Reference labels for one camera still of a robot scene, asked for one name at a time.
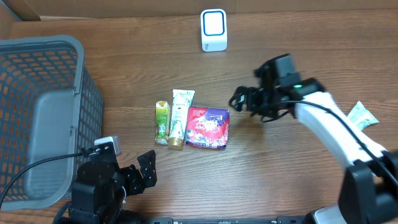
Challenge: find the green yellow sachet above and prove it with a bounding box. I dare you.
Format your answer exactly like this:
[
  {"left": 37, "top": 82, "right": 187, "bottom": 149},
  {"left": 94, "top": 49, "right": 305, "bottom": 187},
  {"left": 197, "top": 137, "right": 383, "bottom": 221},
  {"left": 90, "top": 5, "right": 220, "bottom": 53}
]
[{"left": 155, "top": 101, "right": 170, "bottom": 145}]

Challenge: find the red purple pad package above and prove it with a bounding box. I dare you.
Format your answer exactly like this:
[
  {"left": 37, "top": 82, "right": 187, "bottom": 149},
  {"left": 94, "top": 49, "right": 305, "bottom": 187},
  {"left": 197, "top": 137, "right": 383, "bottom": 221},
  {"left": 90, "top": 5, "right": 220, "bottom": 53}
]
[{"left": 185, "top": 106, "right": 229, "bottom": 149}]

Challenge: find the white shampoo tube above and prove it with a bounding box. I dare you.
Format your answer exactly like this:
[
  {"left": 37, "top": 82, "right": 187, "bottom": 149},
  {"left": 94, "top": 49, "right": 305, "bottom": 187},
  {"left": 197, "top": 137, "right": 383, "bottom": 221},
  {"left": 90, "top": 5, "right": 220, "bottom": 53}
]
[{"left": 168, "top": 89, "right": 195, "bottom": 150}]

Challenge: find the teal wipes packet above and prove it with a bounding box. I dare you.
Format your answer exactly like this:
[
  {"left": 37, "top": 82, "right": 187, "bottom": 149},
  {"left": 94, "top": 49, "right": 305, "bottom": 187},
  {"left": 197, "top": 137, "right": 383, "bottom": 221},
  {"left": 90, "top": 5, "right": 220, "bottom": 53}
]
[{"left": 347, "top": 101, "right": 379, "bottom": 131}]

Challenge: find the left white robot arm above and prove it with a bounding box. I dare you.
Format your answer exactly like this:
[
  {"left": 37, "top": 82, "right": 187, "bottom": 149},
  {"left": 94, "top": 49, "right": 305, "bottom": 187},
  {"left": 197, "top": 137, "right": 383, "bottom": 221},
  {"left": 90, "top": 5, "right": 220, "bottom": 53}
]
[{"left": 53, "top": 143, "right": 157, "bottom": 224}]

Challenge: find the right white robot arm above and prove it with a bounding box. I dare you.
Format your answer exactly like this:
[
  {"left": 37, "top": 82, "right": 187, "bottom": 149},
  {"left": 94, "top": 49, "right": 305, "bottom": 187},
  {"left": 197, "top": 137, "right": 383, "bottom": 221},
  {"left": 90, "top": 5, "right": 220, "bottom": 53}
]
[{"left": 229, "top": 54, "right": 397, "bottom": 223}]

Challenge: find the white barcode scanner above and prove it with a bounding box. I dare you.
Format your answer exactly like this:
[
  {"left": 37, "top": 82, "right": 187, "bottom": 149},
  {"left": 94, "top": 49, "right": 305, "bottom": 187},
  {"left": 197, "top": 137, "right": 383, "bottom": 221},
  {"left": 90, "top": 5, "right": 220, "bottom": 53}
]
[{"left": 200, "top": 9, "right": 228, "bottom": 52}]

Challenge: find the grey plastic basket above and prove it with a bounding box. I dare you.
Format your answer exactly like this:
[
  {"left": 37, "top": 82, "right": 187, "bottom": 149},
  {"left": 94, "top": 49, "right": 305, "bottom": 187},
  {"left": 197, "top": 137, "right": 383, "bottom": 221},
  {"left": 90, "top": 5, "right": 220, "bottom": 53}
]
[{"left": 1, "top": 35, "right": 104, "bottom": 211}]

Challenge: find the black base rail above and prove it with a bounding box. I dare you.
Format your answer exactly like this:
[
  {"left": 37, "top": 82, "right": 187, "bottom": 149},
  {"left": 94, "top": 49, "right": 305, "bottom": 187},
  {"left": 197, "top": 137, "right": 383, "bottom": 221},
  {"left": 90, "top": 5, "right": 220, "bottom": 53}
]
[{"left": 146, "top": 216, "right": 307, "bottom": 224}]

